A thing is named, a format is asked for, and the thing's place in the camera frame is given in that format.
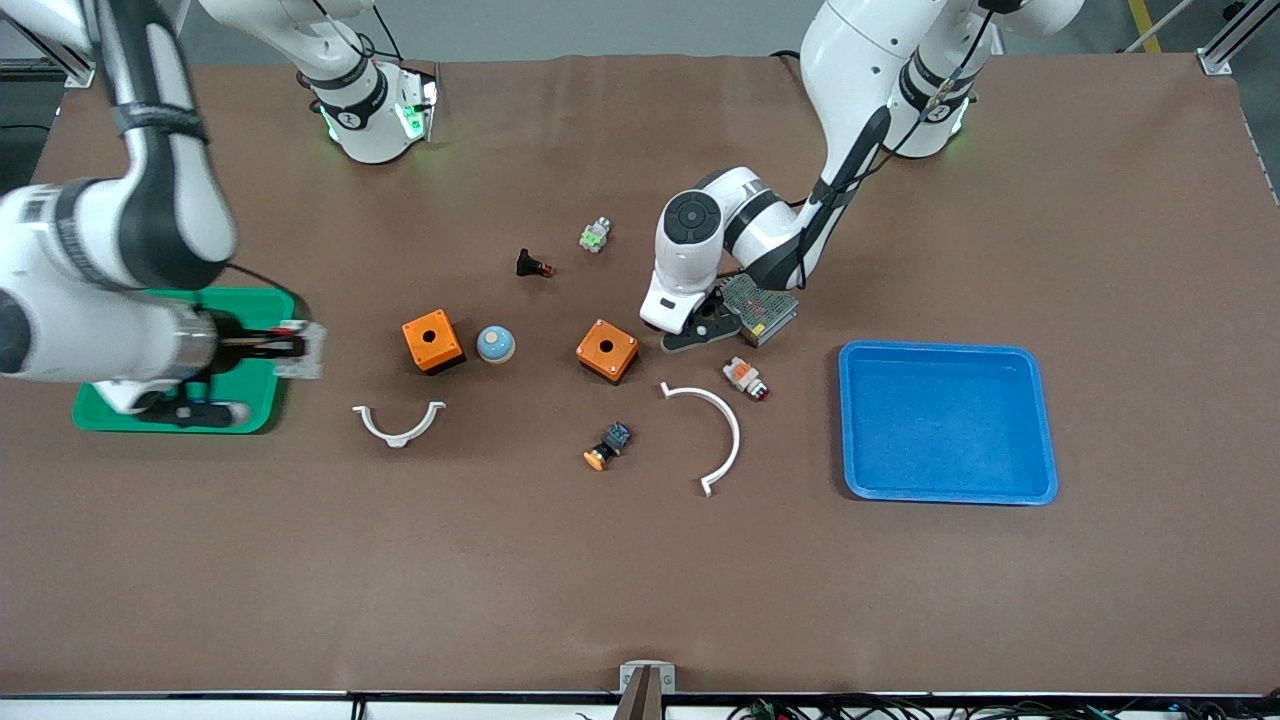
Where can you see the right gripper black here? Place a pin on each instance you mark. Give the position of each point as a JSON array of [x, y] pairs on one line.
[[233, 341]]

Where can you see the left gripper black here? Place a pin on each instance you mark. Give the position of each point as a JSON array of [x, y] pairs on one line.
[[707, 310]]

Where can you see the white red circuit breaker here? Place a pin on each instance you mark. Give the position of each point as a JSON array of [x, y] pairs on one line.
[[308, 365]]

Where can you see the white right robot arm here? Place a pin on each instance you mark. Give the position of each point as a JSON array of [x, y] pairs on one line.
[[150, 220]]

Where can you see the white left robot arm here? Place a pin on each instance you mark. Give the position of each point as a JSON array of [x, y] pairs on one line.
[[850, 60]]

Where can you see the green plastic tray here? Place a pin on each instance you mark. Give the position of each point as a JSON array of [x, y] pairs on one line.
[[260, 400]]

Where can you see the metal mesh power supply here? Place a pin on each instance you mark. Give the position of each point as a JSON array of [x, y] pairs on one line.
[[765, 310]]

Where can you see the orange capped push button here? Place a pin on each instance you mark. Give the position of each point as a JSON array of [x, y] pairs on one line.
[[610, 445]]

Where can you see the black red small button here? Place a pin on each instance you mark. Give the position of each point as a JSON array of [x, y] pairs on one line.
[[528, 264]]

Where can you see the blue dome push button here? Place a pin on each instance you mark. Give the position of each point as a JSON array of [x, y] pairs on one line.
[[495, 344]]

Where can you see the blue plastic tray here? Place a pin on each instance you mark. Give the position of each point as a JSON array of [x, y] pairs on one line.
[[945, 425]]

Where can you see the brown table cover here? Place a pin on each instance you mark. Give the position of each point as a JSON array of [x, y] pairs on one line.
[[640, 580]]

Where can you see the orange white red switch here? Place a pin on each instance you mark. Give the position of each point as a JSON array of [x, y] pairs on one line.
[[743, 376]]

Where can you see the orange button enclosure box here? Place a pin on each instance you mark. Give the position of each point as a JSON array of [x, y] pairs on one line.
[[432, 340], [606, 350]]

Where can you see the green white switch module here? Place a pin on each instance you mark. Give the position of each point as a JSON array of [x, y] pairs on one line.
[[595, 236]]

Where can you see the large white curved bracket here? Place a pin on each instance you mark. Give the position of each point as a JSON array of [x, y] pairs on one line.
[[735, 430]]

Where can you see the small white curved bracket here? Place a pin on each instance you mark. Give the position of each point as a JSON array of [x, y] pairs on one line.
[[400, 438]]

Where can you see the aluminium frame profile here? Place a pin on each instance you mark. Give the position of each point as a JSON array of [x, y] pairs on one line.
[[1235, 35], [70, 62]]

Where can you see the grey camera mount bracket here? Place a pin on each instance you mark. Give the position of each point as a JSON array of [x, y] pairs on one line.
[[647, 676]]

